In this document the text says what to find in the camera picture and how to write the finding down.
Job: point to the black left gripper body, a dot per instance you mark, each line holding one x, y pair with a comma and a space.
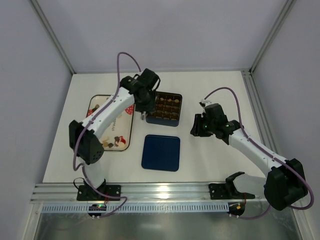
147, 104

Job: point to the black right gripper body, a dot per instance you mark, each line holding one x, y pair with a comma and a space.
202, 126

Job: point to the silver metal tongs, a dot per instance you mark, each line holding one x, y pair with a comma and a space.
143, 115

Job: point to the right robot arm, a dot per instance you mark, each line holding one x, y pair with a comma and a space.
283, 181

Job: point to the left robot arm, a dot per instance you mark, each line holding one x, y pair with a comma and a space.
84, 136

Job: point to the navy blue chocolate tin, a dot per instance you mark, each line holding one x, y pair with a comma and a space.
167, 109

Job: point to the navy blue tin lid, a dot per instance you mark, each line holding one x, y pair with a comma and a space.
161, 153

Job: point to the white strawberry print tray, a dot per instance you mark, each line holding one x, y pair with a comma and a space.
121, 127

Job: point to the right controller board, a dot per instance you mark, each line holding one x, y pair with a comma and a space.
236, 208

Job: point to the controller board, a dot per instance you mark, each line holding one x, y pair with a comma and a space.
95, 211
236, 208

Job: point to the left controller board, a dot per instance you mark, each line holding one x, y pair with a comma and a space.
95, 211

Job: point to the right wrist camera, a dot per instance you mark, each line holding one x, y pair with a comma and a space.
204, 102

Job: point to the right aluminium frame post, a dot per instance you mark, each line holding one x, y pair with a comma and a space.
276, 27

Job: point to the aluminium frame post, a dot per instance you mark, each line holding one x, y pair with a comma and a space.
51, 34
276, 27

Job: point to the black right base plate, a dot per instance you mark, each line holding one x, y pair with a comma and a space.
227, 191

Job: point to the slotted grey cable duct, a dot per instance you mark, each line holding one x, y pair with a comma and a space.
140, 207

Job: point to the aluminium mounting rail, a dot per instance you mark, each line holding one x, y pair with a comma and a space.
147, 191

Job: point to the left aluminium frame post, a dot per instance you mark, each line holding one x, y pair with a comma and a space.
51, 34

